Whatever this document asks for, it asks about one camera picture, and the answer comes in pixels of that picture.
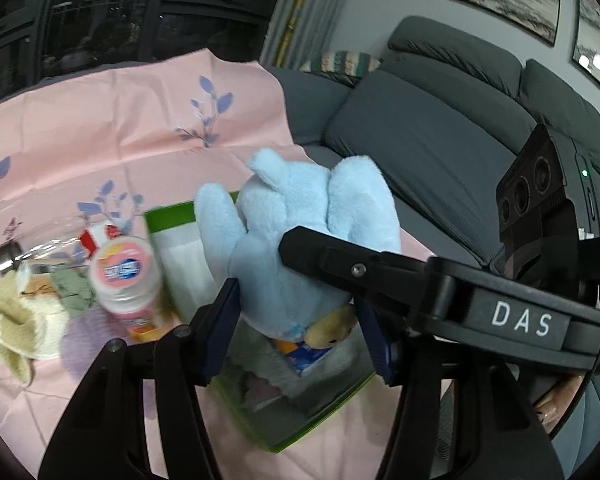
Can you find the blue snack box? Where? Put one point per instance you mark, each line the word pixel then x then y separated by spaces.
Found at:
pixel 300 355

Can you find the mauve pink cloth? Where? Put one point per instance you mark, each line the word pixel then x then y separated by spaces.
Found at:
pixel 262 387

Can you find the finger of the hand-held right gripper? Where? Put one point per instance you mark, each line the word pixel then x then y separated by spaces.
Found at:
pixel 355 270

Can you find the green cardboard box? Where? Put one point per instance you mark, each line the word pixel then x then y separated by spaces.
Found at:
pixel 180 260

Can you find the person's right hand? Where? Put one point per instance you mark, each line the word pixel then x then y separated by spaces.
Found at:
pixel 555 405

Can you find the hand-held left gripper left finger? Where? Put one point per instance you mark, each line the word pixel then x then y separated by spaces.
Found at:
pixel 222 330

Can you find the striped cushion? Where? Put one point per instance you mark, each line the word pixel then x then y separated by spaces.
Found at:
pixel 345 62

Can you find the sage green cloth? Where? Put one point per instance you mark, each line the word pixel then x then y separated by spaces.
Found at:
pixel 72 292

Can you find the glass bottle with steel cap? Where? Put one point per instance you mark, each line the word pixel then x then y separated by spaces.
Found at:
pixel 10 255

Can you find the grey curtain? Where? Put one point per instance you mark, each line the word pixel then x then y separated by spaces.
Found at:
pixel 325 0

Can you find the lilac fluffy cloth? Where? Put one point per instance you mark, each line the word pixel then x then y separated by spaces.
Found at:
pixel 90 340

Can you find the blue plush toy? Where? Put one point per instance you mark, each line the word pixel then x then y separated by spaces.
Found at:
pixel 290 210

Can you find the dark grey sofa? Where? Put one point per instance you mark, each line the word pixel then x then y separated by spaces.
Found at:
pixel 430 135

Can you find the yellow and cream towel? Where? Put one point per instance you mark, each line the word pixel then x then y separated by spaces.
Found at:
pixel 20 330

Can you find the pink lid plastic jar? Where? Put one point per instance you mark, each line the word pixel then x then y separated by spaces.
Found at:
pixel 125 280

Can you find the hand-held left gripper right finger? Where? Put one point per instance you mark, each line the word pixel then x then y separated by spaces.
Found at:
pixel 375 340

